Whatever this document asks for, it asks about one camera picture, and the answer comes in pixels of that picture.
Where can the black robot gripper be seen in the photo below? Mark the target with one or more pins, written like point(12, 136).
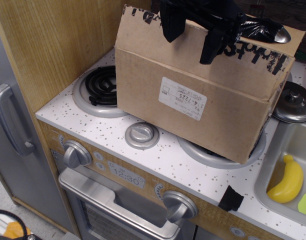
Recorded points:
point(222, 19)

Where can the brown cardboard box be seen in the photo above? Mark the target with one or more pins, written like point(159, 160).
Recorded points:
point(223, 106)

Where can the taped spoon on far flap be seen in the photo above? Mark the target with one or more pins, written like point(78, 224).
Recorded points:
point(264, 30)

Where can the black coil burner left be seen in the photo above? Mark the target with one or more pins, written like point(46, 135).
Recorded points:
point(95, 93)

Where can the grey round stove knob top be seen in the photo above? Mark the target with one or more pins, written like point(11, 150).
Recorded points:
point(142, 136)

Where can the steel pot lid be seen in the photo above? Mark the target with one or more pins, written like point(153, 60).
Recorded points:
point(291, 105)

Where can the oven clock display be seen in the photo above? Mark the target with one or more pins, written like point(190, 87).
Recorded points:
point(126, 174)

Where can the silver oven knob left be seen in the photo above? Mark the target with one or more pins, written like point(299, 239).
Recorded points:
point(75, 155)

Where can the silver oven knob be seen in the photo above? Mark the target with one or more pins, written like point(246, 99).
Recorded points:
point(179, 206)
point(75, 155)

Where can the black tape piece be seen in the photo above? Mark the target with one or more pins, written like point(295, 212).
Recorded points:
point(231, 200)

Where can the silver oven knob right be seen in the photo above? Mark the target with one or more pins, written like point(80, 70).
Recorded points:
point(179, 206)

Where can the yellow toy banana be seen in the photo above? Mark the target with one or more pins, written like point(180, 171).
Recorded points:
point(290, 185)

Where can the orange object bottom left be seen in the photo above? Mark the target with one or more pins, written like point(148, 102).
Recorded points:
point(14, 230)

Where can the silver oven door handle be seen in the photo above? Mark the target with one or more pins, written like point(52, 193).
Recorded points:
point(105, 210)

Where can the grey fridge door handle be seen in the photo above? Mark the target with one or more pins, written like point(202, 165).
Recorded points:
point(21, 147)

